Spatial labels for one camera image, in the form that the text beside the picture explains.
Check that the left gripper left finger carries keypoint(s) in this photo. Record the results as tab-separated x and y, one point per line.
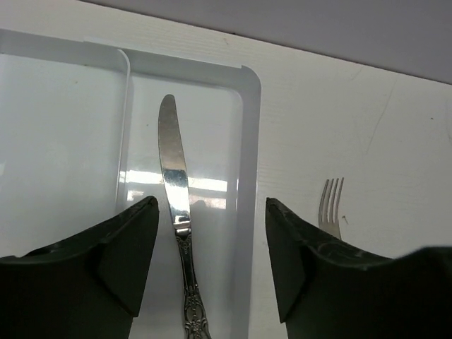
90	285

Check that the white divided cutlery tray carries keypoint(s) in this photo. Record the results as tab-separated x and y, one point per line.
79	145

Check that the black handled fork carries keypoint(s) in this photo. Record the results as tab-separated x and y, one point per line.
328	219

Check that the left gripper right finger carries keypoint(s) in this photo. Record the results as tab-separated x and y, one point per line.
327	288

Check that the ornate silver knife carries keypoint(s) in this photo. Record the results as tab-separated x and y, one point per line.
175	180

